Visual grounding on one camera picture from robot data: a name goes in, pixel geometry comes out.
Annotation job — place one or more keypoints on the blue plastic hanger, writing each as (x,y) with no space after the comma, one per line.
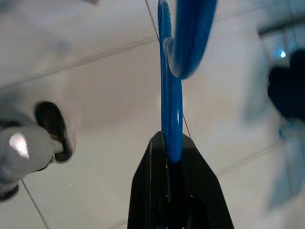
(171,107)

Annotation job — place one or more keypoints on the black metal clothes rack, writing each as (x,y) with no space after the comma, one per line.
(271,30)

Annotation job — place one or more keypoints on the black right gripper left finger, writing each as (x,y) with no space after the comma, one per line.
(150,190)

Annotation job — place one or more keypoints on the grey robot leg black foot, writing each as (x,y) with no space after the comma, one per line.
(23,155)

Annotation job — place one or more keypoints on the dark navy crumpled garment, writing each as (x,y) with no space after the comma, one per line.
(290,90)

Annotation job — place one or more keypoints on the light blue cloth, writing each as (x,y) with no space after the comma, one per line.
(293,171)

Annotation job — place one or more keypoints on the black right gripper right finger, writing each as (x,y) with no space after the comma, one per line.
(202,190)

